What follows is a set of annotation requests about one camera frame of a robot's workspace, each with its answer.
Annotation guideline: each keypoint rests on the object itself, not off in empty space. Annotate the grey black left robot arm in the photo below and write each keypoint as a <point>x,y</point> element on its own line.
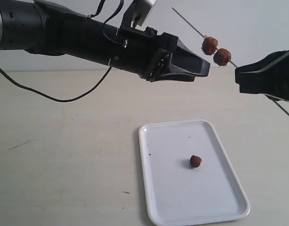
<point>46,28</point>

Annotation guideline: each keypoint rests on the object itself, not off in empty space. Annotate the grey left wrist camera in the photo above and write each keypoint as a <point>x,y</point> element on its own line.
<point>137,13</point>

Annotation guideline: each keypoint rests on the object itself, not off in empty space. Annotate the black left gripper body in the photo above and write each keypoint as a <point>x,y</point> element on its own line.
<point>142,51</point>

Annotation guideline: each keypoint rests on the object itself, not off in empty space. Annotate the metal skewer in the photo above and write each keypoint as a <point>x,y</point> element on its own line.
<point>203,36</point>

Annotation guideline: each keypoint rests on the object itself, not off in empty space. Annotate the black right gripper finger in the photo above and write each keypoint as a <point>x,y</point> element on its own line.
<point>269,76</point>

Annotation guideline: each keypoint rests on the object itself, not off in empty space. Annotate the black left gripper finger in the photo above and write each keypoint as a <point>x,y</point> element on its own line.
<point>189,64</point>
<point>183,53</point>

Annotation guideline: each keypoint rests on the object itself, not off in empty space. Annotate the white plastic tray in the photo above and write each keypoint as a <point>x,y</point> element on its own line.
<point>179,195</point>

